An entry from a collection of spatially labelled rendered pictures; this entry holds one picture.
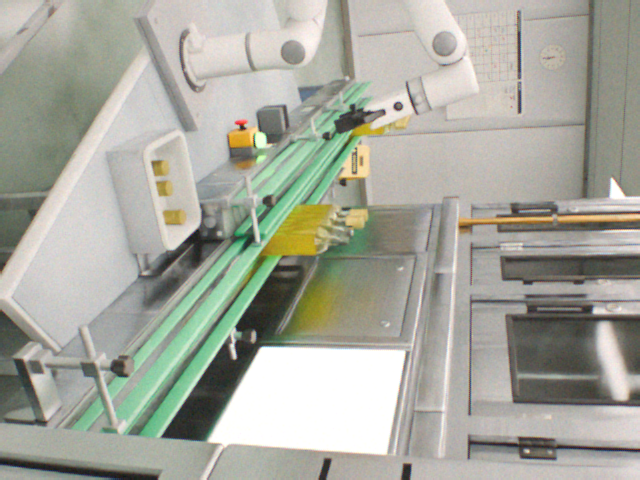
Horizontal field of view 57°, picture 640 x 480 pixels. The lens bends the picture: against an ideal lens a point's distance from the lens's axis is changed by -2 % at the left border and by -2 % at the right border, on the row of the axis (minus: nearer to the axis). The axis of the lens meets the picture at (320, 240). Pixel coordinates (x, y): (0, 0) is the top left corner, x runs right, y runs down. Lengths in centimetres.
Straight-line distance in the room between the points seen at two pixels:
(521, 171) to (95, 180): 664
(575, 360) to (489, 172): 628
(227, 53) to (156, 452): 110
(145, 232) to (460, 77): 70
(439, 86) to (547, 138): 624
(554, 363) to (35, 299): 98
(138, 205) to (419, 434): 69
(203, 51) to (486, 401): 101
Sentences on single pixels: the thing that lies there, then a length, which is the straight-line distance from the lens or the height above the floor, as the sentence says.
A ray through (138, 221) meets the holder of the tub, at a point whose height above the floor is 79.
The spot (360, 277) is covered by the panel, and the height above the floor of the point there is 115.
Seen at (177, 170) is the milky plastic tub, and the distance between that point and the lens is 137.
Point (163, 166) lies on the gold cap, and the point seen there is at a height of 81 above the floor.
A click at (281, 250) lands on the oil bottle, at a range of 150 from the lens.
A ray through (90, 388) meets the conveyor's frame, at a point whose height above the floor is 88.
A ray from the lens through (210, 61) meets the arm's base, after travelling 151.
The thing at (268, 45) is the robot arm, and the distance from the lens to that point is 146.
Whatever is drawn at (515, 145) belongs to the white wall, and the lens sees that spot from 745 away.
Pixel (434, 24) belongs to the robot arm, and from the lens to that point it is 120.
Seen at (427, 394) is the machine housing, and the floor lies 136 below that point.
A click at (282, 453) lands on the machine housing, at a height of 129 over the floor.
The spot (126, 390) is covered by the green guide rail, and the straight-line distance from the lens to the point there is 100.
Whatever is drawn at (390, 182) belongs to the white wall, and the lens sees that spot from 762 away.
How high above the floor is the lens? 145
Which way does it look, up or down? 15 degrees down
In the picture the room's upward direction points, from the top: 89 degrees clockwise
